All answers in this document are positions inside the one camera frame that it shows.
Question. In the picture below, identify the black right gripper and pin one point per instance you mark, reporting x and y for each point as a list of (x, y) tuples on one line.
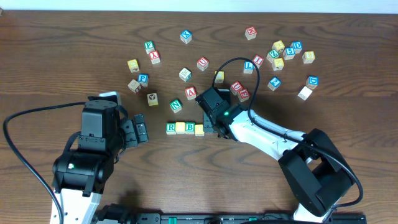
[(208, 125)]

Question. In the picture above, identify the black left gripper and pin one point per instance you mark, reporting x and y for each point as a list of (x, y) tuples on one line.
[(138, 129)]

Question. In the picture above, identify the green B block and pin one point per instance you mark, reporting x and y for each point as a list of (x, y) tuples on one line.
[(189, 128)]

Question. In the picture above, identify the yellow O block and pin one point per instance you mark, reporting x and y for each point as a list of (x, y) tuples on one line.
[(180, 127)]

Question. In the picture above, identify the green R block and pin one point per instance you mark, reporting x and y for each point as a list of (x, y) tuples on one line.
[(170, 128)]

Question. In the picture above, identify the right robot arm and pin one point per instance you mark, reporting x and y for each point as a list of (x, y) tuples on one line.
[(313, 167)]

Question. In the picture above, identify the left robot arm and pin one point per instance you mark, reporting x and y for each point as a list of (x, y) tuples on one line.
[(88, 159)]

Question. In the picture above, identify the red A block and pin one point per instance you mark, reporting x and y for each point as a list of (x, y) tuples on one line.
[(190, 93)]

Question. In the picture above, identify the yellow picture block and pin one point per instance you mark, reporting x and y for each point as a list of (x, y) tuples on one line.
[(152, 99)]

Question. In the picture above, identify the green N block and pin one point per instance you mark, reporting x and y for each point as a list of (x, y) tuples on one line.
[(176, 106)]

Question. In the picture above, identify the plain wood red-sided block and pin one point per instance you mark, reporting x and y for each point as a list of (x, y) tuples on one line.
[(134, 86)]

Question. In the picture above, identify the red E block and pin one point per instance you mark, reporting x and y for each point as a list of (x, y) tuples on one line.
[(243, 95)]

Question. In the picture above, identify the red U block lower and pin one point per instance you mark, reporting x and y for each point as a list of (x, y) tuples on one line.
[(236, 87)]

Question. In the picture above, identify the red u block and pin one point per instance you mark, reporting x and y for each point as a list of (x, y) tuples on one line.
[(202, 63), (236, 87)]

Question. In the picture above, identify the blue P block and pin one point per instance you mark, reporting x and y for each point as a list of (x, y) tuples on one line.
[(143, 79)]

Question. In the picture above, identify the plain wood green-sided block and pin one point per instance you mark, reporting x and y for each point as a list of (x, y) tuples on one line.
[(185, 74)]

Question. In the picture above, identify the red U block upper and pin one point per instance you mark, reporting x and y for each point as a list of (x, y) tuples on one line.
[(202, 63)]

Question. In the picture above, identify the blue L block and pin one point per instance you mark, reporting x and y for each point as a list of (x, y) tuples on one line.
[(248, 67)]

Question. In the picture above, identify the blue 2 block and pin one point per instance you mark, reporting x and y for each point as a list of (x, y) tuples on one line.
[(274, 83)]

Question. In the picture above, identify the red I block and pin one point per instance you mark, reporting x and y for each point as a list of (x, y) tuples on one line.
[(258, 60)]

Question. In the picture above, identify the green F block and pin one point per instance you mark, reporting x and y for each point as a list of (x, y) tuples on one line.
[(149, 47)]

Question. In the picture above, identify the blue X block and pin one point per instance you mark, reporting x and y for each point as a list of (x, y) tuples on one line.
[(186, 36)]

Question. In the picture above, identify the yellow block below Z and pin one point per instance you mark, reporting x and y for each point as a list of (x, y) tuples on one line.
[(277, 64)]

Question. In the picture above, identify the green Z block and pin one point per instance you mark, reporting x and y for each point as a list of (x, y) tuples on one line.
[(272, 55)]

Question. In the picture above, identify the plain wood block right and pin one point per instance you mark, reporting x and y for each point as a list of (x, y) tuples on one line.
[(305, 93)]

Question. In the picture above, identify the red H block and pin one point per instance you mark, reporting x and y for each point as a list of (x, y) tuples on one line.
[(250, 33)]

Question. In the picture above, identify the blue 5 block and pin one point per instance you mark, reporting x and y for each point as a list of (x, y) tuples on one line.
[(288, 53)]

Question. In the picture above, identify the blue D block lower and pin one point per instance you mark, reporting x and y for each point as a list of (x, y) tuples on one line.
[(312, 82)]

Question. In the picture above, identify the blue d block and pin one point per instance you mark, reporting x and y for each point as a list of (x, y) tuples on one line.
[(297, 46), (312, 82)]

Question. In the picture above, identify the blue D block upper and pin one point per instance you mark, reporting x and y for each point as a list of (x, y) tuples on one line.
[(297, 46)]

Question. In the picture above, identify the yellow 8 block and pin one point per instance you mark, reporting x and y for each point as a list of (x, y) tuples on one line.
[(308, 57)]

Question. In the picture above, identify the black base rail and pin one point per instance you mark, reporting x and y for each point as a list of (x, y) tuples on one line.
[(118, 214)]

